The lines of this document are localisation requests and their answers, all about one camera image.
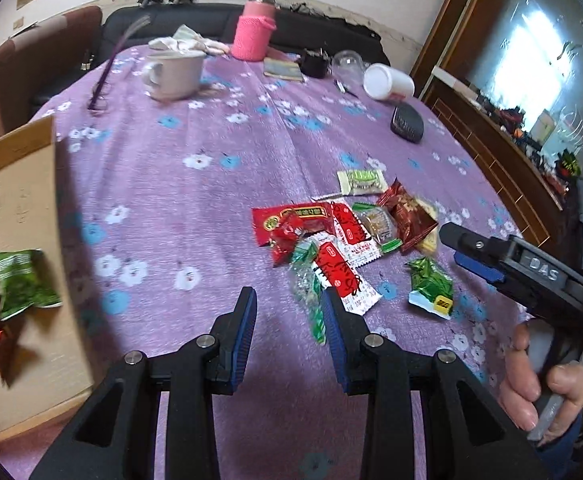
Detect light green snack packet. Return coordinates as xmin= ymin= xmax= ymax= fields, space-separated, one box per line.
xmin=337 ymin=169 xmax=388 ymax=196

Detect yellow biscuit bar packet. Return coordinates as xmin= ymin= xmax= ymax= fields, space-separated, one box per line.
xmin=416 ymin=197 xmax=438 ymax=257

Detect person's right hand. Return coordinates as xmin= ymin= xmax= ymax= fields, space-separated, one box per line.
xmin=497 ymin=320 xmax=583 ymax=446

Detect dark red snack packet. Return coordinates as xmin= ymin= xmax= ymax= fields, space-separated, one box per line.
xmin=376 ymin=179 xmax=438 ymax=255

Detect green gold snack packet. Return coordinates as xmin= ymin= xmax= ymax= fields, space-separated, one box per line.
xmin=405 ymin=257 xmax=454 ymax=320

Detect clear green-end cake packet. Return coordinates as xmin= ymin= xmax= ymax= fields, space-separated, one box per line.
xmin=352 ymin=203 xmax=402 ymax=254

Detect cardboard box tray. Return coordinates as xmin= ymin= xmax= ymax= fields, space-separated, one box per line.
xmin=0 ymin=117 xmax=94 ymax=442

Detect black glasses case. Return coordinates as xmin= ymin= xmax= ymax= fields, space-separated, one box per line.
xmin=390 ymin=102 xmax=424 ymax=144

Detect red white candy packet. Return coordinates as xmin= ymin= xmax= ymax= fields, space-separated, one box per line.
xmin=312 ymin=242 xmax=381 ymax=315

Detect green striped candy wrapper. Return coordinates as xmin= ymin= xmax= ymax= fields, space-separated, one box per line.
xmin=290 ymin=240 xmax=326 ymax=344

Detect white plastic jar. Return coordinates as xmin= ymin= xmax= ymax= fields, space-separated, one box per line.
xmin=363 ymin=63 xmax=415 ymax=102

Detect green pea snack bag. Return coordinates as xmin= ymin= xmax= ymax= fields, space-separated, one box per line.
xmin=0 ymin=249 xmax=62 ymax=322

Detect long red snack packet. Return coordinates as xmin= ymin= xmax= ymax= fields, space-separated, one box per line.
xmin=250 ymin=200 xmax=335 ymax=247

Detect wooden cabinet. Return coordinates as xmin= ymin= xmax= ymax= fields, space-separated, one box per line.
xmin=412 ymin=0 xmax=583 ymax=258

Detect black small cup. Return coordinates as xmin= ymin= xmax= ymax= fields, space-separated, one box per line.
xmin=299 ymin=49 xmax=331 ymax=79

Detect small green booklet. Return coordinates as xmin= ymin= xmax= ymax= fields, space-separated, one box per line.
xmin=264 ymin=58 xmax=305 ymax=82

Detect purple floral tablecloth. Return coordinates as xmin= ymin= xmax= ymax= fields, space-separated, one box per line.
xmin=0 ymin=41 xmax=543 ymax=480

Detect pink sleeved water bottle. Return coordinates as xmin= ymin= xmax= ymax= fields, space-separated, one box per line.
xmin=231 ymin=0 xmax=276 ymax=62

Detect white ceramic mug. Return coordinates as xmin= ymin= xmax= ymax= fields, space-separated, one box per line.
xmin=141 ymin=51 xmax=206 ymax=102

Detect purple eyeglasses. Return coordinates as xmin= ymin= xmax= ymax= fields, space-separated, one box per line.
xmin=86 ymin=14 xmax=150 ymax=112

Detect crumpled white cloth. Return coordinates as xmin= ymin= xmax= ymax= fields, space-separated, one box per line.
xmin=148 ymin=25 xmax=230 ymax=56

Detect brown armchair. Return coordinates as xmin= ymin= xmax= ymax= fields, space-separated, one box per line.
xmin=0 ymin=6 xmax=103 ymax=136

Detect black leather sofa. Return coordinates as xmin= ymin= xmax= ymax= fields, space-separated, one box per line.
xmin=93 ymin=3 xmax=389 ymax=64

